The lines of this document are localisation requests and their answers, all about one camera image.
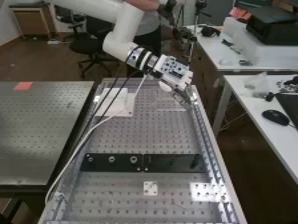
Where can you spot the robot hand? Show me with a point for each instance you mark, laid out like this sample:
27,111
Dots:
174,68

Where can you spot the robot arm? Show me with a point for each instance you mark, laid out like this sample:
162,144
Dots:
118,36

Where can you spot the person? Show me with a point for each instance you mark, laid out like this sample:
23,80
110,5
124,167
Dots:
151,23

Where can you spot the white desk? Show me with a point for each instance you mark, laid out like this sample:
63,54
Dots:
267,133
261,55

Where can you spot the black office chair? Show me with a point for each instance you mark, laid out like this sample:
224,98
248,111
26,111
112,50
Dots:
87,45

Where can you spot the black case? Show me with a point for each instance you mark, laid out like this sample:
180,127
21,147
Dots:
275,25

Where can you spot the black computer mouse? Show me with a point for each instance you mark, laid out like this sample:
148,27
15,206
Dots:
276,117

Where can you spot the thin stick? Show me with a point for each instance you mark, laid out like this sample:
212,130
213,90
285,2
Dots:
193,162

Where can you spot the black plate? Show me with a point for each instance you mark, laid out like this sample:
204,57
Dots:
115,162

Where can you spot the red tape patch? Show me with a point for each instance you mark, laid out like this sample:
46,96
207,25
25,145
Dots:
23,86

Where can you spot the wooden cabinet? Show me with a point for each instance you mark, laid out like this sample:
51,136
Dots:
30,21

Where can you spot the small white square plate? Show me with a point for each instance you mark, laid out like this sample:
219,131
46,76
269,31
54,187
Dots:
151,188

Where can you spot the clear box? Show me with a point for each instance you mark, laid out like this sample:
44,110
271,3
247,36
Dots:
134,200

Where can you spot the black camera stand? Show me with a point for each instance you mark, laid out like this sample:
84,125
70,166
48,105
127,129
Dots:
197,30

